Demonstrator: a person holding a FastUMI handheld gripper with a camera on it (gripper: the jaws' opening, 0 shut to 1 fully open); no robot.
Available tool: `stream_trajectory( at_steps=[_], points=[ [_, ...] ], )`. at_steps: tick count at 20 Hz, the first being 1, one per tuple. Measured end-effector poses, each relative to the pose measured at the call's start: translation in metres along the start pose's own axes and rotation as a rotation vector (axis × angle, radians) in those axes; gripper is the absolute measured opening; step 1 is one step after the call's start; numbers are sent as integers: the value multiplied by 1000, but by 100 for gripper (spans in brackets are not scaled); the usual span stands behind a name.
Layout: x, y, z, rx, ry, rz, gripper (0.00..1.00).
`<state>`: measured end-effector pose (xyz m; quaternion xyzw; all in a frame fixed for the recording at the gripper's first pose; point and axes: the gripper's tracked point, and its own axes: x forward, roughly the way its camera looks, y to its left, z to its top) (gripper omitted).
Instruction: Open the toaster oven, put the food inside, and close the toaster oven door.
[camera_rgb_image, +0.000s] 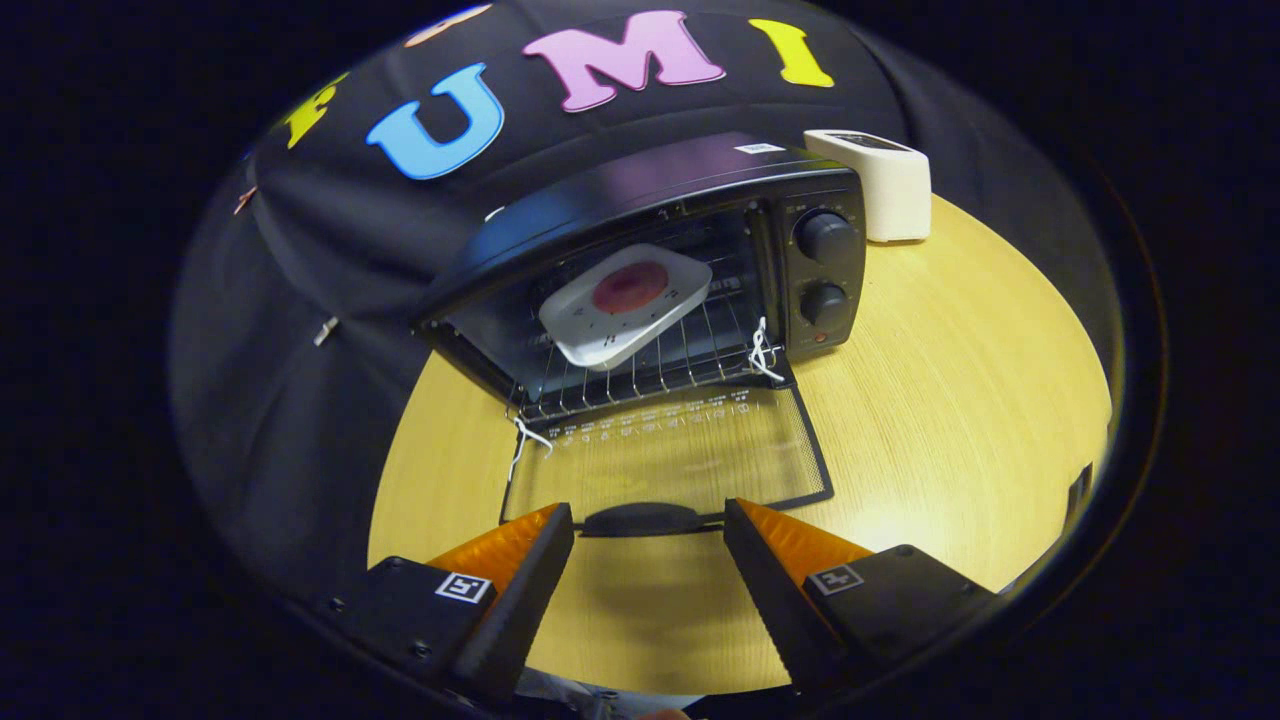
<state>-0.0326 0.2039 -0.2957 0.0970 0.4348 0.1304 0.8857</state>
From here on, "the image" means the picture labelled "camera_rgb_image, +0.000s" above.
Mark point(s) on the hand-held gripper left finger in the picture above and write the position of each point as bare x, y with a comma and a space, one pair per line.
520, 610

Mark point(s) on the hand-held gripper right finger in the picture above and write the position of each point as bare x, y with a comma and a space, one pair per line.
780, 600

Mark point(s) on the white square plate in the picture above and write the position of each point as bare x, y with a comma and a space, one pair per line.
600, 335

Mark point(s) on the pink ham slice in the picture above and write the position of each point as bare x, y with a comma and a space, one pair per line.
630, 288

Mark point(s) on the black toaster oven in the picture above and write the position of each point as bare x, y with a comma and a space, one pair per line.
620, 190

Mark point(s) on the white toaster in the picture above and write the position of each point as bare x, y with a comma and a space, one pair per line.
895, 190

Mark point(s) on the person's grey clothing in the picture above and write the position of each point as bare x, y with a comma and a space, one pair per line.
600, 695

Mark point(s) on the black flat stand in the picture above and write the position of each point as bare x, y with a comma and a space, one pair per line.
1080, 490

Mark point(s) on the white clip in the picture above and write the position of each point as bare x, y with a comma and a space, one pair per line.
325, 330

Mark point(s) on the red clip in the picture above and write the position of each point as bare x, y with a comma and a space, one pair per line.
243, 200

